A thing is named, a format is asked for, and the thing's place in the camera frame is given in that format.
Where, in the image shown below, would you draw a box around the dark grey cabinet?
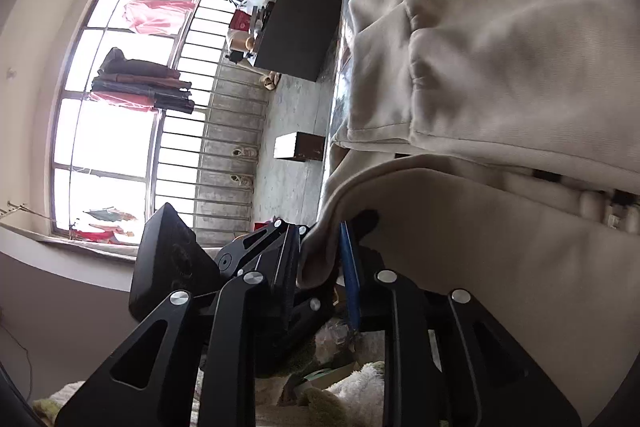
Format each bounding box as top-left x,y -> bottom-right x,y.
254,0 -> 341,81

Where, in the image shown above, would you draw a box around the red gift bag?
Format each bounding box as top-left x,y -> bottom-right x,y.
229,10 -> 252,32

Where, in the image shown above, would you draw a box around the hanging dark clothes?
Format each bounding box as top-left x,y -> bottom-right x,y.
89,48 -> 195,115

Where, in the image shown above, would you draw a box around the cream zip-up jacket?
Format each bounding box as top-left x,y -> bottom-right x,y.
297,0 -> 639,426

